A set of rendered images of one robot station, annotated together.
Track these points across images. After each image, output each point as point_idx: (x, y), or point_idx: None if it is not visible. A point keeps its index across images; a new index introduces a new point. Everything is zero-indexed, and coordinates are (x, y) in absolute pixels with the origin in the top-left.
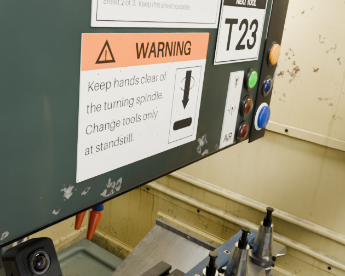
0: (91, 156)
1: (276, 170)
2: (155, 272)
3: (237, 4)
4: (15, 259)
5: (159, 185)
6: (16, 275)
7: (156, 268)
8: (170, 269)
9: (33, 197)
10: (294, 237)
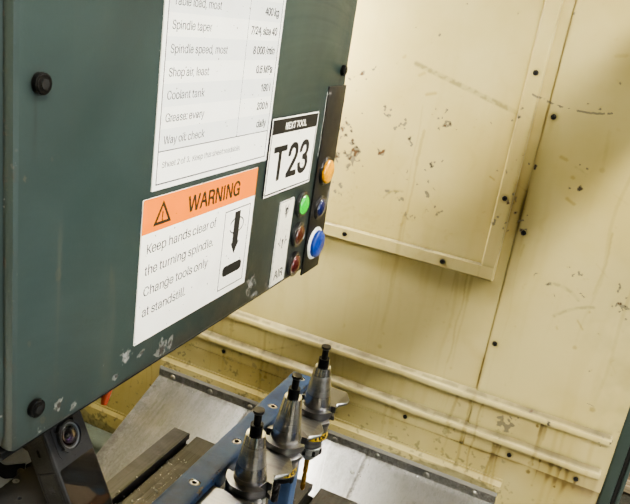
0: (147, 317)
1: (332, 289)
2: (167, 445)
3: (286, 130)
4: (43, 434)
5: None
6: (44, 452)
7: (168, 438)
8: (187, 439)
9: (97, 365)
10: (358, 379)
